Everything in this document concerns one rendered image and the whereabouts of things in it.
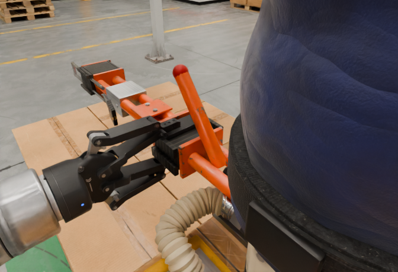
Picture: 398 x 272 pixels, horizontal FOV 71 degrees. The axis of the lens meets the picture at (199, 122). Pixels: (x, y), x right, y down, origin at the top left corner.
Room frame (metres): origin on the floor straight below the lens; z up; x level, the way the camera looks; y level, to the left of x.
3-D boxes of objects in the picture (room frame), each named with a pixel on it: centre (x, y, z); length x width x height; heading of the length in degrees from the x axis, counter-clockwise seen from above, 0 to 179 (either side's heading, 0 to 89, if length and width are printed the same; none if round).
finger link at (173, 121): (0.36, 0.05, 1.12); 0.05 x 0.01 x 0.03; 129
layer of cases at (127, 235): (1.07, 0.22, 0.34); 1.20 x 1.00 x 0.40; 39
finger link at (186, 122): (0.38, 0.03, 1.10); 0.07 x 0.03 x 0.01; 129
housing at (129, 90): (0.54, 0.15, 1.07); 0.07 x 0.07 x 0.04; 39
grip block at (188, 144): (0.37, 0.02, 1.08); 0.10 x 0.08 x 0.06; 129
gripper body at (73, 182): (0.28, 0.15, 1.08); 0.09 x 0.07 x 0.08; 129
